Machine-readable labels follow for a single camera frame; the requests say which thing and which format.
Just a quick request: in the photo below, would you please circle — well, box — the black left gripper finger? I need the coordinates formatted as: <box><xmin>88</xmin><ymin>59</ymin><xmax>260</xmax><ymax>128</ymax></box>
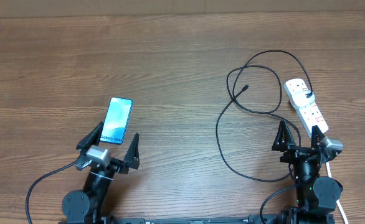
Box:
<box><xmin>124</xmin><ymin>133</ymin><xmax>140</xmax><ymax>170</ymax></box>
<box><xmin>76</xmin><ymin>121</ymin><xmax>104</xmax><ymax>151</ymax></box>

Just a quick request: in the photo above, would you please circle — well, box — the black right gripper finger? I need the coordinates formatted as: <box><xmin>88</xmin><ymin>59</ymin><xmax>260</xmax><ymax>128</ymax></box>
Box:
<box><xmin>311</xmin><ymin>125</ymin><xmax>325</xmax><ymax>147</ymax></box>
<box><xmin>272</xmin><ymin>121</ymin><xmax>296</xmax><ymax>152</ymax></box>

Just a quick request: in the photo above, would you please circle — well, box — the blue Galaxy smartphone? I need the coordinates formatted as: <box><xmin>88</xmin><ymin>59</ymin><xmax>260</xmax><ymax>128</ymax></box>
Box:
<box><xmin>100</xmin><ymin>97</ymin><xmax>133</xmax><ymax>144</ymax></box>

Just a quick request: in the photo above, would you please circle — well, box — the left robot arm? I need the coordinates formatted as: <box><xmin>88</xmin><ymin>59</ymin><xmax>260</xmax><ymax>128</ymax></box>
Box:
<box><xmin>62</xmin><ymin>121</ymin><xmax>140</xmax><ymax>224</ymax></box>

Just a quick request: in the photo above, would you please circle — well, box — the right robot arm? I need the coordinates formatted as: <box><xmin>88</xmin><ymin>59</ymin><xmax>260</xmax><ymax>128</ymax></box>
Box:
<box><xmin>272</xmin><ymin>121</ymin><xmax>343</xmax><ymax>223</ymax></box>

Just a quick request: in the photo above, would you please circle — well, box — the white charger adapter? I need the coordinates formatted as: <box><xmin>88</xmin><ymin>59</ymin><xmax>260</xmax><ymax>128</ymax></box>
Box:
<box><xmin>290</xmin><ymin>90</ymin><xmax>315</xmax><ymax>109</ymax></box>

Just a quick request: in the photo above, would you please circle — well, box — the white power strip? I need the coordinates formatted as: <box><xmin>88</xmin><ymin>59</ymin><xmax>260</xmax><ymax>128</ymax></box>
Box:
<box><xmin>284</xmin><ymin>78</ymin><xmax>329</xmax><ymax>137</ymax></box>

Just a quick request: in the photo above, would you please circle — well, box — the brown cardboard backdrop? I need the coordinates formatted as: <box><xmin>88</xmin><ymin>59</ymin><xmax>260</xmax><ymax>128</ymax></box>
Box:
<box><xmin>0</xmin><ymin>0</ymin><xmax>365</xmax><ymax>18</ymax></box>

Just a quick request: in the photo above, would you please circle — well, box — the white power strip cord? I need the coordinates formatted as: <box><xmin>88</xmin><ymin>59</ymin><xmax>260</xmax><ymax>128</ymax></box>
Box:
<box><xmin>325</xmin><ymin>161</ymin><xmax>349</xmax><ymax>224</ymax></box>

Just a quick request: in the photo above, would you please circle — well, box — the black charging cable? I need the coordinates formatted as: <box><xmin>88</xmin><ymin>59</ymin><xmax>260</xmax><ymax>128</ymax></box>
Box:
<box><xmin>215</xmin><ymin>49</ymin><xmax>315</xmax><ymax>183</ymax></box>

